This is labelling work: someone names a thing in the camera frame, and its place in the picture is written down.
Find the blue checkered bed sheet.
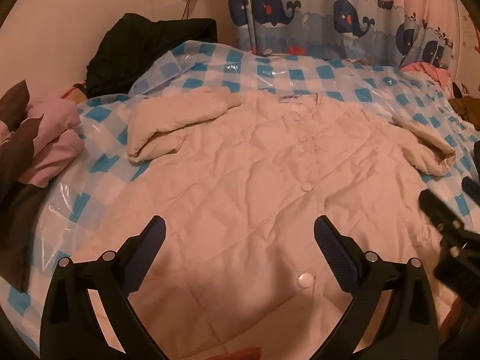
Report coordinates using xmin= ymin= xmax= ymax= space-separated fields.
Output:
xmin=0 ymin=39 xmax=480 ymax=349

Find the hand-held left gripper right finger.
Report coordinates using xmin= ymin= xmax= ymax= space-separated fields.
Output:
xmin=313 ymin=215 xmax=440 ymax=360

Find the brown cloth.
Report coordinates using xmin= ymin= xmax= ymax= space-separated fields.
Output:
xmin=448 ymin=82 xmax=480 ymax=130

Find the whale print curtain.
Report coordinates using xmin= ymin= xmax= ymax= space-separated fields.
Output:
xmin=221 ymin=0 xmax=462 ymax=69

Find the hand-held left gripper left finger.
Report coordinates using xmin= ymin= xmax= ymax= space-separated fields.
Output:
xmin=39 ymin=215 xmax=167 ymax=360

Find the black garment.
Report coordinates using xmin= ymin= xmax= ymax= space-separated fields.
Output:
xmin=85 ymin=13 xmax=219 ymax=99

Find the pink cloth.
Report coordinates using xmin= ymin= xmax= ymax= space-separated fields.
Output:
xmin=400 ymin=61 xmax=456 ymax=94

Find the red cloth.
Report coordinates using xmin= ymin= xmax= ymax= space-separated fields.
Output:
xmin=60 ymin=82 xmax=88 ymax=101

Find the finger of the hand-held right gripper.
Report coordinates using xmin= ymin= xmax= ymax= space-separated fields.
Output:
xmin=418 ymin=189 xmax=464 ymax=235
xmin=461 ymin=176 xmax=480 ymax=205

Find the pink and brown blanket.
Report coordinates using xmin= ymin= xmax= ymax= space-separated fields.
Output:
xmin=0 ymin=79 xmax=85 ymax=293

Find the white quilted jacket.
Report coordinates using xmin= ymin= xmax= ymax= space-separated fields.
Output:
xmin=75 ymin=87 xmax=464 ymax=360

